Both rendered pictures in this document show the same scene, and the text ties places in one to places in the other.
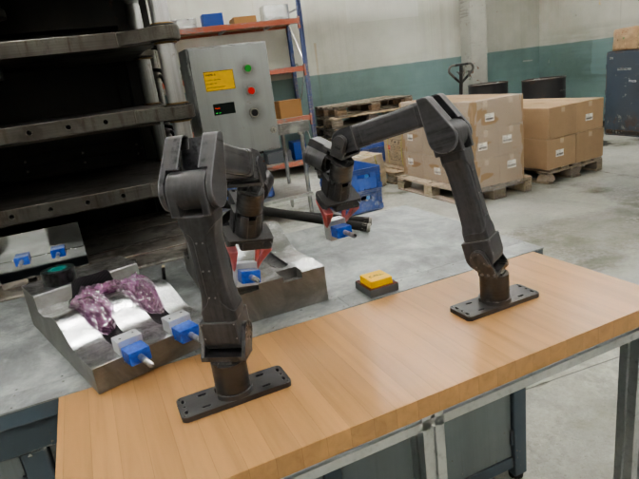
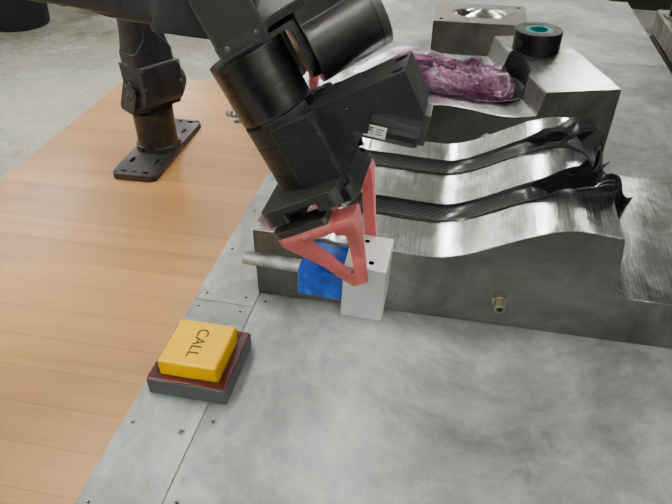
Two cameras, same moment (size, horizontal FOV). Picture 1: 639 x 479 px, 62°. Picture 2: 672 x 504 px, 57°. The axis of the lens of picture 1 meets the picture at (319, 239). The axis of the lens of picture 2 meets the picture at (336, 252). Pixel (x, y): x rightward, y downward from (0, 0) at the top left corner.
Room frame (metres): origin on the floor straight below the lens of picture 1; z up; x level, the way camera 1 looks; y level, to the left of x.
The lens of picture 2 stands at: (1.58, -0.41, 1.27)
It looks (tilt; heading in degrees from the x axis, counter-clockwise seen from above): 37 degrees down; 123
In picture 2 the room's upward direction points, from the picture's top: straight up
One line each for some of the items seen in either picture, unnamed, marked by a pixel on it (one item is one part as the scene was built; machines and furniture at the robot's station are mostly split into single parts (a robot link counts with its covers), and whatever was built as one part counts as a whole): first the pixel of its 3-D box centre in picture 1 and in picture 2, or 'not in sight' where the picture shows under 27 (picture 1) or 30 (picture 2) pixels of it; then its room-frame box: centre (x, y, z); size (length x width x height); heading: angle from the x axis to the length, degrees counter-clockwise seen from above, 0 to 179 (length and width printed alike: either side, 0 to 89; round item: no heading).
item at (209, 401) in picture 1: (231, 375); (156, 127); (0.84, 0.19, 0.84); 0.20 x 0.07 x 0.08; 112
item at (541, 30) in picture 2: (59, 275); (537, 39); (1.29, 0.67, 0.93); 0.08 x 0.08 x 0.04
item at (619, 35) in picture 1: (633, 37); not in sight; (7.29, -4.44, 1.26); 0.42 x 0.33 x 0.29; 17
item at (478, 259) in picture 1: (489, 259); not in sight; (1.07, -0.36, 0.90); 0.09 x 0.06 x 0.06; 143
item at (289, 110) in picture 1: (234, 99); not in sight; (7.53, 0.91, 1.14); 2.06 x 0.65 x 2.27; 107
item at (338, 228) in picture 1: (342, 231); (314, 268); (1.33, -0.06, 0.93); 0.13 x 0.05 x 0.05; 22
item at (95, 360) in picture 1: (111, 311); (435, 95); (1.18, 0.51, 0.86); 0.50 x 0.26 x 0.11; 39
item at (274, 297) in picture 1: (244, 260); (485, 208); (1.39, 0.21, 0.87); 0.50 x 0.26 x 0.14; 22
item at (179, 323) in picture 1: (188, 333); not in sight; (1.00, 0.29, 0.86); 0.13 x 0.05 x 0.05; 39
